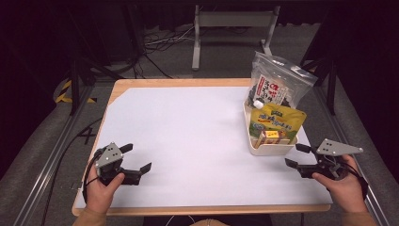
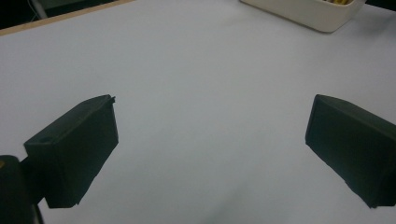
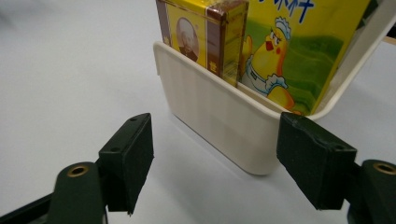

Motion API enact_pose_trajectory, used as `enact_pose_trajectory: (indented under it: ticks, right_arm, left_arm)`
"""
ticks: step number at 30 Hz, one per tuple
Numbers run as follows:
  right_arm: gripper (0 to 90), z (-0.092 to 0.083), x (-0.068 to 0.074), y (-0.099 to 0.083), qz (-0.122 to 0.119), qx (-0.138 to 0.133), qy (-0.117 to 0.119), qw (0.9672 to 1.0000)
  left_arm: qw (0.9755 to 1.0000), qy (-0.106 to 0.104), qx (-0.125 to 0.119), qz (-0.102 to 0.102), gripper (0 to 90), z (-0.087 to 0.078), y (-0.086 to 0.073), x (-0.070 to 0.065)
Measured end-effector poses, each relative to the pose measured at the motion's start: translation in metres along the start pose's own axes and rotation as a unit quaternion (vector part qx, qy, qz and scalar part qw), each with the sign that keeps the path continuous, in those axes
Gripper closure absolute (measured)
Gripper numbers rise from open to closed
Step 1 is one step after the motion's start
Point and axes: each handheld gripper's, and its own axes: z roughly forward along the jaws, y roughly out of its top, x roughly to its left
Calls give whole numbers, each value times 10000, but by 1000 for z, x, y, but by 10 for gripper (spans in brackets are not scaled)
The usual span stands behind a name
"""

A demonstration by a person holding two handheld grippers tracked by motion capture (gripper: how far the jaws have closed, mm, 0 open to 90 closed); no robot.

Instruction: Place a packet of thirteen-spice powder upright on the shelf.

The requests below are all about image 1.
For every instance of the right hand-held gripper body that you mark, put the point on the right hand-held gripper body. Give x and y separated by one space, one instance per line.
335 149

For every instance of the green chicken print pouch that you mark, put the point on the green chicken print pouch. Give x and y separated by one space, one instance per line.
276 121

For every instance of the clear bag of dried seaweed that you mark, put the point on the clear bag of dried seaweed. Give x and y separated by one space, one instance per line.
282 78

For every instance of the person's left hand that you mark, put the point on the person's left hand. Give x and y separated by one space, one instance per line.
100 194

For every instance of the yellow black hazard tape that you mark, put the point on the yellow black hazard tape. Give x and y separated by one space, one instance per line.
64 89

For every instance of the person's dark trousers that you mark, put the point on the person's dark trousers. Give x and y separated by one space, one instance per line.
251 220

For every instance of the black tape cross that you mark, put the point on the black tape cross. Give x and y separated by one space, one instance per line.
86 135

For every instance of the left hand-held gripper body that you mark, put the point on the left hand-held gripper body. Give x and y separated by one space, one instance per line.
108 157

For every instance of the black metal stand frame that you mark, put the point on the black metal stand frame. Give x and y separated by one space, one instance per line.
331 88
74 88

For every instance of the small yellow and red box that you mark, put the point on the small yellow and red box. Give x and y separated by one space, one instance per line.
271 137

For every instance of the white metal stand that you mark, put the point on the white metal stand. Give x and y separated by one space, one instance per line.
233 19

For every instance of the person's right hand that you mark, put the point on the person's right hand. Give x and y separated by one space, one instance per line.
345 191

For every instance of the white plastic container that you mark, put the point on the white plastic container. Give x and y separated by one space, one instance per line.
269 150

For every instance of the aluminium floor rail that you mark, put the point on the aluminium floor rail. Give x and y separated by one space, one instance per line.
47 169
373 201

